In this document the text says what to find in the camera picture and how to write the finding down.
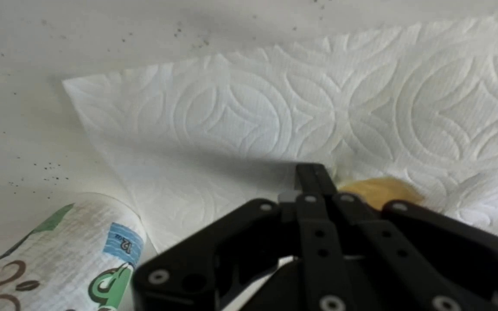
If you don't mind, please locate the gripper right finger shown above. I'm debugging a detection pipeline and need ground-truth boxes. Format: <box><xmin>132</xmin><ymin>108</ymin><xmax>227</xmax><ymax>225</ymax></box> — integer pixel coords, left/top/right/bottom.
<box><xmin>315</xmin><ymin>163</ymin><xmax>498</xmax><ymax>311</ymax></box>

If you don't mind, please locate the white embossed paper towel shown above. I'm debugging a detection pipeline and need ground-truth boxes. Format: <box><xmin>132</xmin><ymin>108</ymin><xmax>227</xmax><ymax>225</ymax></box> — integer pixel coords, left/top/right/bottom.
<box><xmin>62</xmin><ymin>13</ymin><xmax>498</xmax><ymax>260</ymax></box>

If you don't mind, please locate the yellow round object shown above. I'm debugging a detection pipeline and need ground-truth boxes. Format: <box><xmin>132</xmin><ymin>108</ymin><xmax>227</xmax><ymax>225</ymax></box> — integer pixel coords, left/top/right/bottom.
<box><xmin>338</xmin><ymin>177</ymin><xmax>425</xmax><ymax>212</ymax></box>

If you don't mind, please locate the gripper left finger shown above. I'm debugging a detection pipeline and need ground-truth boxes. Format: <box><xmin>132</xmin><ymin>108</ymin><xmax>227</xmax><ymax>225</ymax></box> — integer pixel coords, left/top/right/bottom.
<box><xmin>131</xmin><ymin>163</ymin><xmax>348</xmax><ymax>311</ymax></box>

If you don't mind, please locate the printed paper cup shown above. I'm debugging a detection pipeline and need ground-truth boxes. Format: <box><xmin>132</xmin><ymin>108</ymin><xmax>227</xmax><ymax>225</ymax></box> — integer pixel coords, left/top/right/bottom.
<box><xmin>0</xmin><ymin>192</ymin><xmax>147</xmax><ymax>311</ymax></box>

